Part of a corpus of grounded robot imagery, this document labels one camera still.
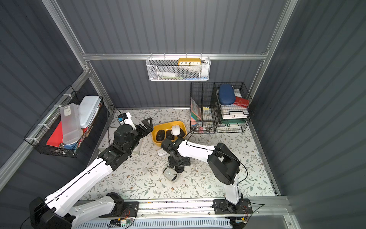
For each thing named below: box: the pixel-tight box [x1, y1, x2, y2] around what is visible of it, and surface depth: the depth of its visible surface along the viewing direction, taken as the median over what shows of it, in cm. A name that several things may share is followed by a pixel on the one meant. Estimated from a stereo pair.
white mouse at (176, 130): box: [171, 124, 181, 136], surface depth 102 cm
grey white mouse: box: [162, 167, 179, 184], surface depth 84 cm
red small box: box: [233, 96, 250, 109], surface depth 95 cm
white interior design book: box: [98, 126, 118, 153], surface depth 98 cm
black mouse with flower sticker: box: [165, 129, 175, 141], surface depth 103 cm
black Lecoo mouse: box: [156, 129, 165, 142], surface depth 102 cm
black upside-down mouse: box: [177, 127, 185, 138], surface depth 102 cm
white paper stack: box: [216, 87, 250, 120], surface depth 95 cm
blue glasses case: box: [218, 83, 235, 106], surface depth 101 cm
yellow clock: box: [178, 57, 202, 66], surface depth 90 cm
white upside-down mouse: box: [157, 148, 169, 157], surface depth 93 cm
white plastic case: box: [77, 95, 102, 129], surface depth 77 cm
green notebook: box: [221, 118, 248, 127], surface depth 101 cm
